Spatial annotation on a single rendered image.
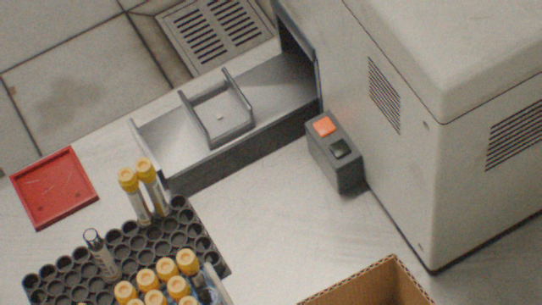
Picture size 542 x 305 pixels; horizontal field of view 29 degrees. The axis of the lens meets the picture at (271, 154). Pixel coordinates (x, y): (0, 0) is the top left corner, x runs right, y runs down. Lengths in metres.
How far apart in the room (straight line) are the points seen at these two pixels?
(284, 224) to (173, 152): 0.12
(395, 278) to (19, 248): 0.38
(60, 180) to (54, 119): 1.14
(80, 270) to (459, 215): 0.35
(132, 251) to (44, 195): 0.12
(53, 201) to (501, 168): 0.44
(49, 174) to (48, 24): 1.29
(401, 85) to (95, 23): 1.59
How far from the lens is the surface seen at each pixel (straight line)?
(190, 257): 0.85
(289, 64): 1.02
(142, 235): 0.97
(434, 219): 0.85
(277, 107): 1.00
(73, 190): 1.04
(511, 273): 0.96
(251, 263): 0.97
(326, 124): 0.97
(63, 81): 2.23
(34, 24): 2.34
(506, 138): 0.81
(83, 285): 0.96
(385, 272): 0.81
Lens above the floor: 1.75
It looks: 59 degrees down
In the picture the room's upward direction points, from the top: 12 degrees counter-clockwise
